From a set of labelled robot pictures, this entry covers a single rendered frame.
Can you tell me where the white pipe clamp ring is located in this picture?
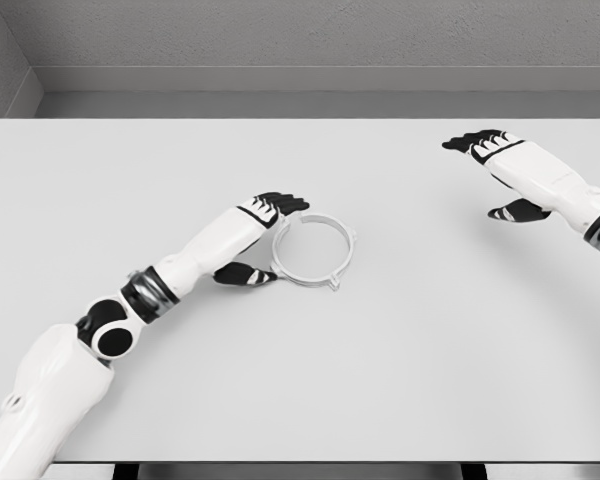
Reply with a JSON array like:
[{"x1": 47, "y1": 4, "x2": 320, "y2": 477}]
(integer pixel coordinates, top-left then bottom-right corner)
[{"x1": 272, "y1": 213, "x2": 357, "y2": 293}]

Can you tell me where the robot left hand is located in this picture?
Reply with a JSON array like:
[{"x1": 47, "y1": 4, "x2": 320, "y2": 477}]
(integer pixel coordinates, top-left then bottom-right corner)
[{"x1": 203, "y1": 191, "x2": 311, "y2": 288}]

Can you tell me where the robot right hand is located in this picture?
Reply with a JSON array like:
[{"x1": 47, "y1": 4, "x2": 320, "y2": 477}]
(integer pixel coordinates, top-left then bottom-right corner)
[{"x1": 441, "y1": 129, "x2": 553, "y2": 223}]

